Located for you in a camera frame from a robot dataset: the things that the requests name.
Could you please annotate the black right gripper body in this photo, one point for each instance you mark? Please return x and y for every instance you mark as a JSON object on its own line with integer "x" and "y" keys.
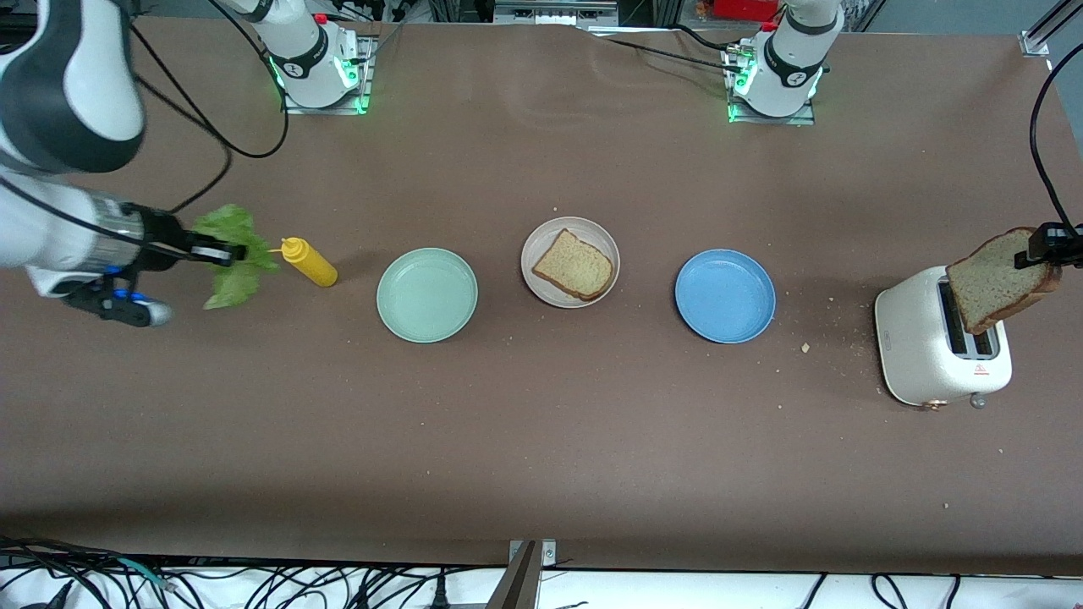
{"x": 162, "y": 236}

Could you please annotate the green lettuce leaf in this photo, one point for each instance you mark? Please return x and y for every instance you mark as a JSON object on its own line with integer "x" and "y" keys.
{"x": 233, "y": 283}

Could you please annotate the brown bread slice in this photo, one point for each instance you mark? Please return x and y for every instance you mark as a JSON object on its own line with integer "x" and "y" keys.
{"x": 575, "y": 266}
{"x": 994, "y": 283}

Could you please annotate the yellow squeeze bottle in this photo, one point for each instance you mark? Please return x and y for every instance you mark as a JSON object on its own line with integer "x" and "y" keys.
{"x": 313, "y": 264}

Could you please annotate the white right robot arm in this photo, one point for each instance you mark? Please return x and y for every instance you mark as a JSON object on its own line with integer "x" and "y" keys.
{"x": 68, "y": 85}

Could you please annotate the mint green plate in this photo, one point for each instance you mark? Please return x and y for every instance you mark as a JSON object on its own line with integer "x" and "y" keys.
{"x": 427, "y": 295}

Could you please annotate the blue plate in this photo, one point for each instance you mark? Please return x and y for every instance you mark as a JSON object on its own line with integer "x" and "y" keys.
{"x": 725, "y": 296}

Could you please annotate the beige plate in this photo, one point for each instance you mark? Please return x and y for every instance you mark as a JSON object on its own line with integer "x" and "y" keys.
{"x": 541, "y": 292}

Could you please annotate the white toaster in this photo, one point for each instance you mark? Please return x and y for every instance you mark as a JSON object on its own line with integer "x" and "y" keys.
{"x": 909, "y": 355}

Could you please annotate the aluminium corner profile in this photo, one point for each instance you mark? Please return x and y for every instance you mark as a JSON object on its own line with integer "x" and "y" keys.
{"x": 1036, "y": 41}

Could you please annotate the red box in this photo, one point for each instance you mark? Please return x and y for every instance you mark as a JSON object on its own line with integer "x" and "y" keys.
{"x": 744, "y": 8}

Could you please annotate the aluminium frame equipment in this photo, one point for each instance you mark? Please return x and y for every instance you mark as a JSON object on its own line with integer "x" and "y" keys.
{"x": 554, "y": 10}

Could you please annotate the metal table edge bracket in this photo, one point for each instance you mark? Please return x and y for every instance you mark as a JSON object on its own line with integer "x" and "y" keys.
{"x": 529, "y": 558}

